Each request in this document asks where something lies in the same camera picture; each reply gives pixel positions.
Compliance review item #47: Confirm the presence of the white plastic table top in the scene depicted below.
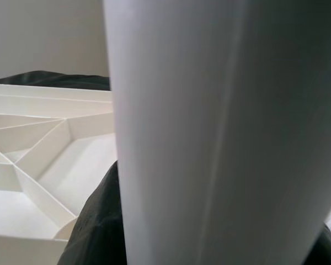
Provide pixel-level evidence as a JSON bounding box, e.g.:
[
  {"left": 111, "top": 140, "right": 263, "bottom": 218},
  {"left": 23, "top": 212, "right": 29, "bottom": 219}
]
[{"left": 0, "top": 83, "right": 119, "bottom": 265}]

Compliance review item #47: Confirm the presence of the black table cloth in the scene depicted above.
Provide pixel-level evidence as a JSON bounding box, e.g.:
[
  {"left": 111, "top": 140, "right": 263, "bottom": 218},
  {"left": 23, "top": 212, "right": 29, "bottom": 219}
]
[{"left": 0, "top": 70, "right": 111, "bottom": 92}]

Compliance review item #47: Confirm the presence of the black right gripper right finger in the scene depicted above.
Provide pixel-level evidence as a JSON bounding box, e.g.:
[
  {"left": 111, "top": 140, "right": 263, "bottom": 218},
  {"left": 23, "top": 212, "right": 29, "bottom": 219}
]
[{"left": 306, "top": 223, "right": 331, "bottom": 265}]

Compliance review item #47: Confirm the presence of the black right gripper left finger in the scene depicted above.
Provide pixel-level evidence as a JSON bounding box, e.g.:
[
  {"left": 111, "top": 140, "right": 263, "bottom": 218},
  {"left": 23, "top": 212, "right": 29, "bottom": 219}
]
[{"left": 56, "top": 161, "right": 126, "bottom": 265}]

